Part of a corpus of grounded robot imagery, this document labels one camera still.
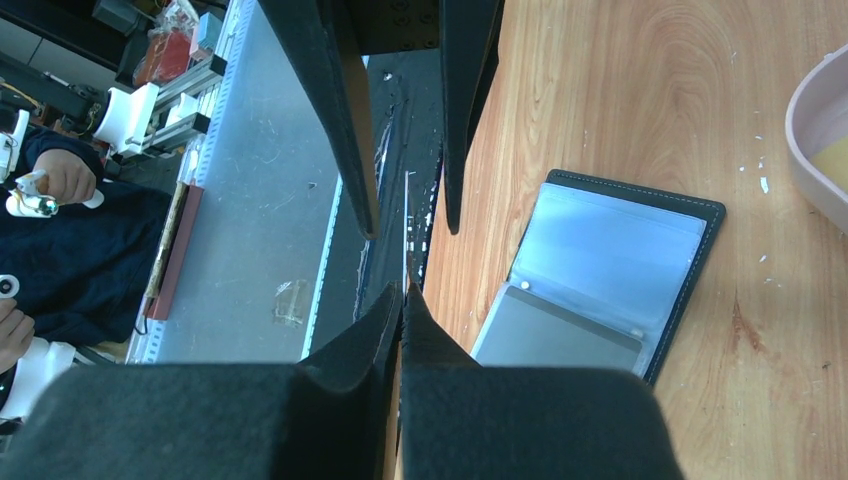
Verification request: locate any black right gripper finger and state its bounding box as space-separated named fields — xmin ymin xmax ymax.
xmin=1 ymin=283 xmax=403 ymax=479
xmin=400 ymin=285 xmax=683 ymax=479
xmin=260 ymin=0 xmax=380 ymax=240
xmin=440 ymin=0 xmax=505 ymax=235

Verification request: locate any black leather card holder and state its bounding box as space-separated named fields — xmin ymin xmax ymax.
xmin=498 ymin=170 xmax=726 ymax=384

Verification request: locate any pink oval plastic tray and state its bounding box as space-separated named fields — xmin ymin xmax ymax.
xmin=784 ymin=46 xmax=847 ymax=232

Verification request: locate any gold credit card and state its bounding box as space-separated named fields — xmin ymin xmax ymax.
xmin=811 ymin=136 xmax=848 ymax=193
xmin=402 ymin=170 xmax=411 ymax=295

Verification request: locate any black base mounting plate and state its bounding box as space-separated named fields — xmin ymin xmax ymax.
xmin=302 ymin=50 xmax=443 ymax=356

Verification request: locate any cluttered storage shelf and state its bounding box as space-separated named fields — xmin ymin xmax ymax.
xmin=1 ymin=1 xmax=227 ymax=144

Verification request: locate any person in dark clothes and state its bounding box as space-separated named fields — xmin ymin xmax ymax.
xmin=1 ymin=127 xmax=171 ymax=372

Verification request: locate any aluminium frame rail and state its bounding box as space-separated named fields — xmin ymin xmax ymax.
xmin=127 ymin=1 xmax=340 ymax=364

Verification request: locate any white teleoperation handle device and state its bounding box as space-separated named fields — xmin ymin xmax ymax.
xmin=1 ymin=108 xmax=104 ymax=218

